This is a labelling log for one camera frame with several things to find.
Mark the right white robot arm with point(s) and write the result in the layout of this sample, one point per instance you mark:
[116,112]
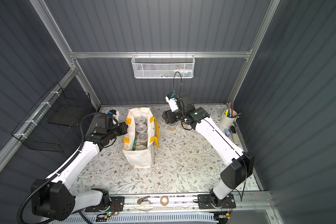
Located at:
[239,164]

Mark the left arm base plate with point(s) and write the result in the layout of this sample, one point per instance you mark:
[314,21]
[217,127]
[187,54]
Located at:
[116,205]

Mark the white canvas tote bag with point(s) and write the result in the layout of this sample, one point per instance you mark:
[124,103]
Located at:
[140,156]

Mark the front seed jar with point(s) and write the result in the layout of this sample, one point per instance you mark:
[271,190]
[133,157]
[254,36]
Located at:
[143,139]

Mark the orange label seed jar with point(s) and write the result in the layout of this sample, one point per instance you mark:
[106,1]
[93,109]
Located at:
[186,127]

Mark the grey stapler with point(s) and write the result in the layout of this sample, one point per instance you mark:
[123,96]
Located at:
[234,135]

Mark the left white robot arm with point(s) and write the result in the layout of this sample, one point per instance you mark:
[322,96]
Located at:
[51,197]

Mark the black wire side basket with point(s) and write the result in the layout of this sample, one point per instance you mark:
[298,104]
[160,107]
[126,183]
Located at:
[55,122]

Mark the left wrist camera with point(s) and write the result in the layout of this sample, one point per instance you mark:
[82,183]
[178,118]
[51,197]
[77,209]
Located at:
[114,113]

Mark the clear lid seed jar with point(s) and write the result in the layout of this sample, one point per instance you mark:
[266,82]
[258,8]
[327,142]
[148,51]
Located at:
[141,128]

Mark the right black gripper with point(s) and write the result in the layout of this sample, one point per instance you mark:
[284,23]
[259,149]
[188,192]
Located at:
[168,117]

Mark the white pen cup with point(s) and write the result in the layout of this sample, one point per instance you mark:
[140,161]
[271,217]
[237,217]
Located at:
[229,116]

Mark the white wire wall basket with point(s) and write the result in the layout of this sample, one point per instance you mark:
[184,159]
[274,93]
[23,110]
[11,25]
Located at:
[163,67]

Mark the beige tape dispenser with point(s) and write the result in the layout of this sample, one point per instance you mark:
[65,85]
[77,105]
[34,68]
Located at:
[143,201]

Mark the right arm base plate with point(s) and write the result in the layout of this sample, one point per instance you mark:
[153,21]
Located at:
[204,202]

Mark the masking tape roll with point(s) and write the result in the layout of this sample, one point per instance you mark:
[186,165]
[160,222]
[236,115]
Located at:
[164,201]

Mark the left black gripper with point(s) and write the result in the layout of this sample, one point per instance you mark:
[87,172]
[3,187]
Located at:
[122,129]

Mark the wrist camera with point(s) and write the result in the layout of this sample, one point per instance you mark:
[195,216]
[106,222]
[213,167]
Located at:
[172,101]
[114,113]

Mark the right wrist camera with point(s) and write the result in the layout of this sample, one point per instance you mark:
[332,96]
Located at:
[172,101]

